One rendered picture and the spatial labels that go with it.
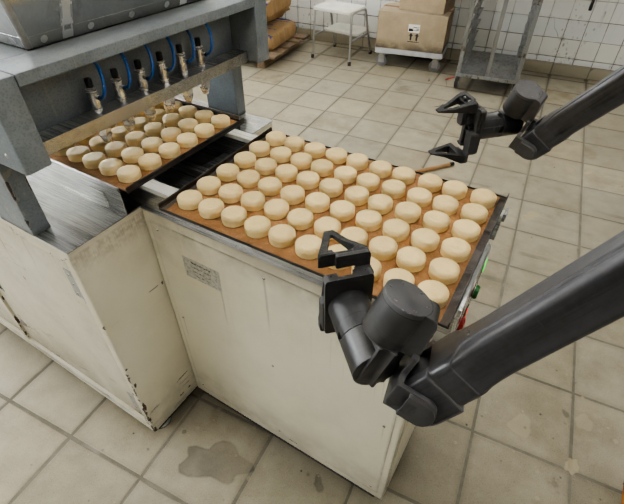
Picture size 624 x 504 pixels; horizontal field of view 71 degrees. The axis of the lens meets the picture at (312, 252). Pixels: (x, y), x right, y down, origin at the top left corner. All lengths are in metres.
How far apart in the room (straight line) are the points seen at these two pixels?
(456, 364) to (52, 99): 0.85
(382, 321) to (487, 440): 1.24
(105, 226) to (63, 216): 0.11
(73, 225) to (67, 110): 0.24
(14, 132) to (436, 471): 1.41
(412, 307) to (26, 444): 1.54
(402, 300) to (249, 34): 0.96
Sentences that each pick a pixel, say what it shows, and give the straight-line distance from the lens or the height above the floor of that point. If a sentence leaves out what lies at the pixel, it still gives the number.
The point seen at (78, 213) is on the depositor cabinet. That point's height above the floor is 0.84.
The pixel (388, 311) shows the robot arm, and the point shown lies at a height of 1.08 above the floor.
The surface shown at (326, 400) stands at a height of 0.46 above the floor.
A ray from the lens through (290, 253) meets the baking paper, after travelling 0.79.
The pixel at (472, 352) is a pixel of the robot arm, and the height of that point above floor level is 1.05.
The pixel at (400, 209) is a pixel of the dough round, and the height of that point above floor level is 0.92.
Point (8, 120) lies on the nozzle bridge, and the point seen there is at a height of 1.12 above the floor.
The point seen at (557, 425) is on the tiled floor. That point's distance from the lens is 1.80.
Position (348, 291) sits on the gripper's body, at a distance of 0.57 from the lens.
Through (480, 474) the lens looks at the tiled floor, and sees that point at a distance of 1.62.
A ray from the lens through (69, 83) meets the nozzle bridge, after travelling 1.03.
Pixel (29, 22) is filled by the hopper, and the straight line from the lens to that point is 0.96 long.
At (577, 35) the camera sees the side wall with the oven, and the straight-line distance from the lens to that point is 4.71.
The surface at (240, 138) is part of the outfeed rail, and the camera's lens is 1.18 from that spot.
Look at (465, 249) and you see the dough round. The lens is 0.81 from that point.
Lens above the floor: 1.43
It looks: 42 degrees down
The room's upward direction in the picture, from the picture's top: straight up
